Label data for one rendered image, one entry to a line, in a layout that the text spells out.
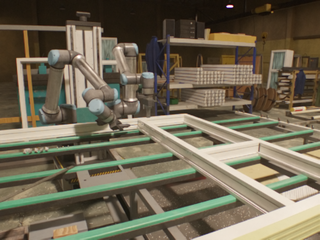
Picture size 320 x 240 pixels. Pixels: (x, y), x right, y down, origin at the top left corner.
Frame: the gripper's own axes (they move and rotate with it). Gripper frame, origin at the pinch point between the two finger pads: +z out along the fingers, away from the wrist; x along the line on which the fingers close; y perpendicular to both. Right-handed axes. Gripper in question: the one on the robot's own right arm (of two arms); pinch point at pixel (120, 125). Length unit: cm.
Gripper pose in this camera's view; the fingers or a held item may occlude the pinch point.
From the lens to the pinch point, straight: 178.6
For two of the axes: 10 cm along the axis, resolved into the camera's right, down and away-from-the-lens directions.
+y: 9.0, -4.0, -1.5
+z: 3.2, 3.8, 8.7
